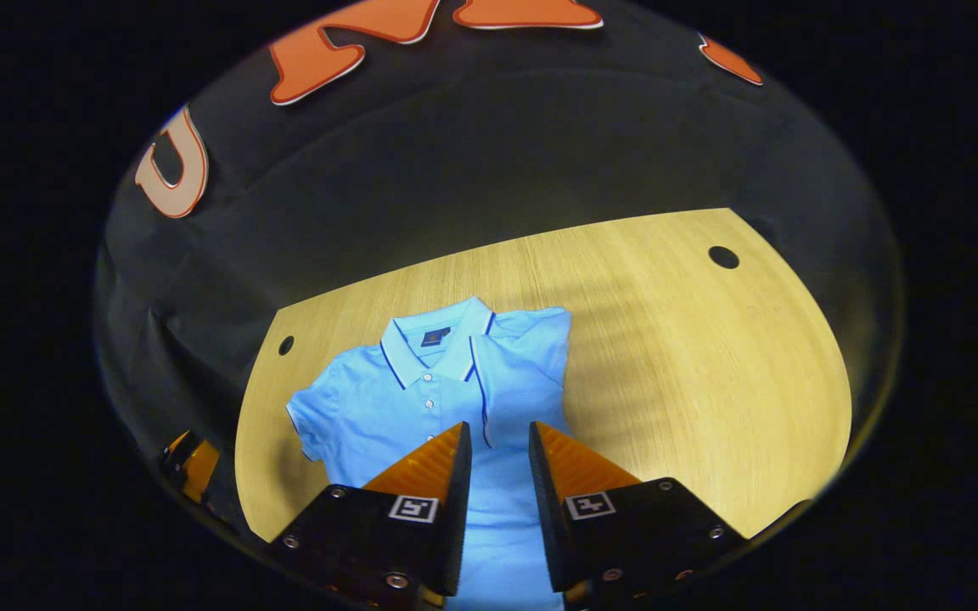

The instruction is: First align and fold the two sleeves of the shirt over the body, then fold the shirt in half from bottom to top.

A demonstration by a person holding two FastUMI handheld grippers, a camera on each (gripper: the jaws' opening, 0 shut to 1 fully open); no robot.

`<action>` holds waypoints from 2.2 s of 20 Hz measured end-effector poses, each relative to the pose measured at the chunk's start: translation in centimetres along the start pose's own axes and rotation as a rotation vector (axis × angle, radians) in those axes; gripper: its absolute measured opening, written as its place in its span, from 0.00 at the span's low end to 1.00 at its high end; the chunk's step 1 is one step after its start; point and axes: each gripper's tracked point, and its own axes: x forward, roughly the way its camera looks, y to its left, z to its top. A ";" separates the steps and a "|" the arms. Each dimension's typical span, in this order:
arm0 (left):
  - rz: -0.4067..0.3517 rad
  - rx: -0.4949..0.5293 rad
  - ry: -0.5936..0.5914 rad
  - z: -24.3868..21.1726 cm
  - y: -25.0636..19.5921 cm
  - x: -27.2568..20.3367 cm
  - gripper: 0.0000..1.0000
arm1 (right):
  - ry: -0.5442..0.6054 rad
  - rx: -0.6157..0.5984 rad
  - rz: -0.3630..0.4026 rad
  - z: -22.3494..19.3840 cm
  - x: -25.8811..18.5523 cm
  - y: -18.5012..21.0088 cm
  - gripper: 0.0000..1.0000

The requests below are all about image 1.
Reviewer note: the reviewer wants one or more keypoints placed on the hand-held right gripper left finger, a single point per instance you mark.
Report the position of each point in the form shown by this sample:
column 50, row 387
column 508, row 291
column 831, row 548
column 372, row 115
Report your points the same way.
column 458, row 526

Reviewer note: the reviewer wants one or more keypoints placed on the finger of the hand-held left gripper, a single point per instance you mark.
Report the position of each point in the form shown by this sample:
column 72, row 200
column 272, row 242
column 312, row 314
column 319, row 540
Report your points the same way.
column 202, row 471

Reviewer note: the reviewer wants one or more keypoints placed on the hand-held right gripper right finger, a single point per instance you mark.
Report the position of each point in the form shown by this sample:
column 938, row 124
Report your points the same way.
column 544, row 526

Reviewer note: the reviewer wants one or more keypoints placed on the light blue T-shirt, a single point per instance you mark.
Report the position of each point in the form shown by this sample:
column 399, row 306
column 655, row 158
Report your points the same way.
column 387, row 407

